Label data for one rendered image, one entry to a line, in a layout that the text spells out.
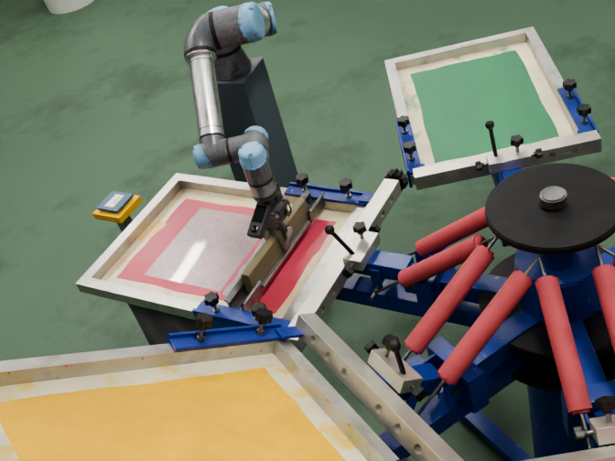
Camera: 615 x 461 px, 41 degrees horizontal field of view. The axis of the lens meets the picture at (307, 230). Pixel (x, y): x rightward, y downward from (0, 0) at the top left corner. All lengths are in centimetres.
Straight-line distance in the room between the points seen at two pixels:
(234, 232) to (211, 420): 106
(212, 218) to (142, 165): 234
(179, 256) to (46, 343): 161
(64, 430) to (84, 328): 249
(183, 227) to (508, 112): 118
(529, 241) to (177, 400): 84
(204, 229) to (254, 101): 56
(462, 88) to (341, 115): 191
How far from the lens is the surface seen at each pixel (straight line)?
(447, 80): 319
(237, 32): 254
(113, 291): 263
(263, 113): 312
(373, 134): 472
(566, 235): 189
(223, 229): 274
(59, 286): 447
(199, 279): 258
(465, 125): 292
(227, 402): 182
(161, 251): 275
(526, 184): 204
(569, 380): 184
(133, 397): 178
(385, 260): 231
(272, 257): 245
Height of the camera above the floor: 258
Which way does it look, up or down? 38 degrees down
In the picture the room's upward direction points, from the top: 17 degrees counter-clockwise
